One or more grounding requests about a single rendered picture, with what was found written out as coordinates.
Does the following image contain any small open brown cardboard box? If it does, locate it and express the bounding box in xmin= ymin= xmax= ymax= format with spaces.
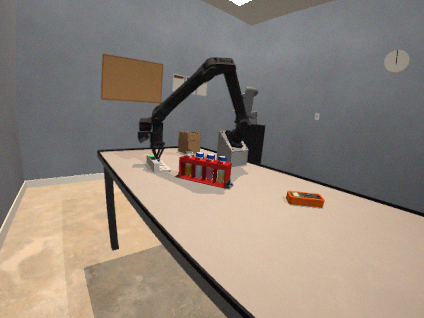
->
xmin=178 ymin=131 xmax=201 ymax=154

